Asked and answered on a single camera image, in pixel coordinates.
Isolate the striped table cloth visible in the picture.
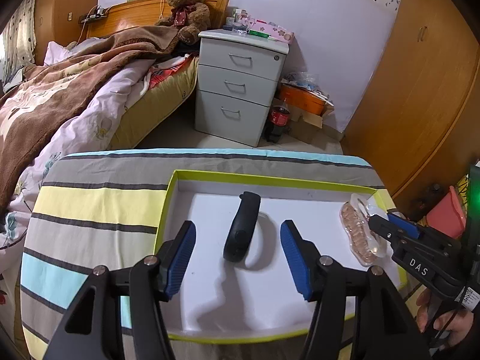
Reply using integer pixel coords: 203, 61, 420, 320
20, 149, 395, 359

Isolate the person's right hand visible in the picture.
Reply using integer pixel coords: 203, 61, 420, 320
416, 289, 474, 346

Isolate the white floral duvet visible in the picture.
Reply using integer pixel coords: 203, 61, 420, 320
0, 40, 196, 331

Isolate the pink floral box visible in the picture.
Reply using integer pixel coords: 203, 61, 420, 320
248, 19, 295, 44

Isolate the brown teddy bear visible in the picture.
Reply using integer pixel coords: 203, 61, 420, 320
155, 0, 211, 45

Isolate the orange storage box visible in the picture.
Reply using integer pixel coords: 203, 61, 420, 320
278, 85, 326, 116

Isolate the clear amber hair claw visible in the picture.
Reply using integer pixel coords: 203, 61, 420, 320
339, 193, 388, 267

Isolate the cola bottle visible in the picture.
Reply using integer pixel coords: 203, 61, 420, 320
263, 102, 290, 143

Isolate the black fitness band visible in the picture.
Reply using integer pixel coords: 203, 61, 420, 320
223, 191, 261, 263

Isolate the wooden bed headboard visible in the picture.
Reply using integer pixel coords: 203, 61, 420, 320
86, 0, 230, 38

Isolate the wooden wardrobe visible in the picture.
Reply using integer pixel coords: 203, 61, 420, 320
342, 0, 479, 216

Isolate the grey drawer nightstand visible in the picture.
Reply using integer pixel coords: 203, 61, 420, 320
194, 29, 289, 147

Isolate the pink plastic bucket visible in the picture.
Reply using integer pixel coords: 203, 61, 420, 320
426, 186, 466, 239

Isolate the brown fleece blanket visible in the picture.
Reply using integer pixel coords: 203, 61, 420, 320
1, 26, 179, 210

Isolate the patterned curtain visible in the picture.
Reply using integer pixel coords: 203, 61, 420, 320
1, 0, 37, 84

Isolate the green shallow box tray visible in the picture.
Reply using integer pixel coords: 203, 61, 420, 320
155, 170, 394, 344

